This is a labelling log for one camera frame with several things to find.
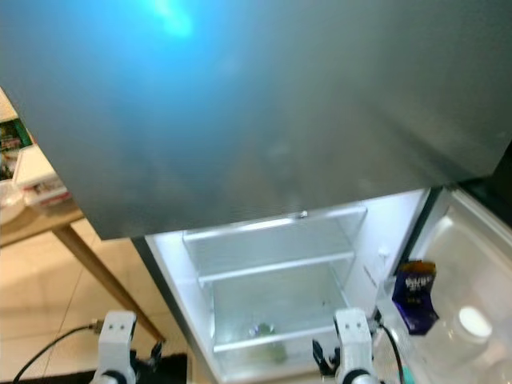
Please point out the steel fridge door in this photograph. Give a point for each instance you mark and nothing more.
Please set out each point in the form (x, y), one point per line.
(248, 104)
(480, 256)

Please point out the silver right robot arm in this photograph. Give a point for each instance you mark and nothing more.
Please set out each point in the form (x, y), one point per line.
(360, 379)

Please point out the fridge glass shelf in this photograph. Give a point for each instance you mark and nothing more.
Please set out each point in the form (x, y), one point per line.
(304, 336)
(276, 268)

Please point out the green jar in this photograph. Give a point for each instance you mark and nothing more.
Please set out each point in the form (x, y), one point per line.
(266, 346)

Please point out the teal capped bottle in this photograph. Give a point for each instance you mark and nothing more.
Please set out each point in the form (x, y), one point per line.
(408, 376)

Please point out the purple snack bag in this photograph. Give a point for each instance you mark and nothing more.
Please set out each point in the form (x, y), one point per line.
(416, 296)

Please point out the white lidded clear bottle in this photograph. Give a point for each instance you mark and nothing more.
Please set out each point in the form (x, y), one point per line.
(472, 328)

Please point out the wooden dining table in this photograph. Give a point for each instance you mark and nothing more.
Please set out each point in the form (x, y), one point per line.
(40, 230)

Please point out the white lidded plastic container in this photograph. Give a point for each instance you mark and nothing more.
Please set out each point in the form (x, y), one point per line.
(40, 172)

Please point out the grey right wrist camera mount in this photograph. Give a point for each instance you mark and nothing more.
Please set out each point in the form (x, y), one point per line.
(354, 336)

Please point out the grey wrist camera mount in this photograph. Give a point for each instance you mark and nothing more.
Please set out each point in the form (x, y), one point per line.
(354, 336)
(116, 340)

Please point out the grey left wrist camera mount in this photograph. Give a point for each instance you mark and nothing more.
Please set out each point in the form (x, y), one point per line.
(116, 340)

